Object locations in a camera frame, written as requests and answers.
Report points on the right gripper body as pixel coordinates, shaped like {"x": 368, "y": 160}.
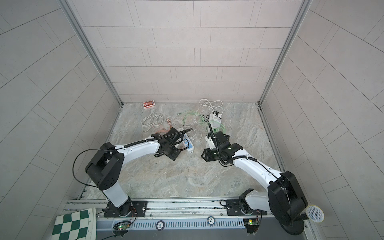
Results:
{"x": 214, "y": 154}

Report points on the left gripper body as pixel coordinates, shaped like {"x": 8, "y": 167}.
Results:
{"x": 172, "y": 152}

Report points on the blue white power strip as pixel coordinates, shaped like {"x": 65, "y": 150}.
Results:
{"x": 186, "y": 144}

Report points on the white charger with black cable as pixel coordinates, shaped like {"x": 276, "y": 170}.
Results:
{"x": 215, "y": 114}

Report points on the colourful white power strip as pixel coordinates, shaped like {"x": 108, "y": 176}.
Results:
{"x": 217, "y": 125}

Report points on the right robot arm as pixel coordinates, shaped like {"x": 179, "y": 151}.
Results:
{"x": 284, "y": 197}

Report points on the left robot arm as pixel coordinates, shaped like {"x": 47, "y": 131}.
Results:
{"x": 105, "y": 167}

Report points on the red small box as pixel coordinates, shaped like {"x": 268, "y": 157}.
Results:
{"x": 149, "y": 104}

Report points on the green white checkerboard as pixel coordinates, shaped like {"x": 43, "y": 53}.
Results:
{"x": 76, "y": 226}

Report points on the aluminium rail base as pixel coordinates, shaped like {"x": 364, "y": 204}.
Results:
{"x": 172, "y": 214}

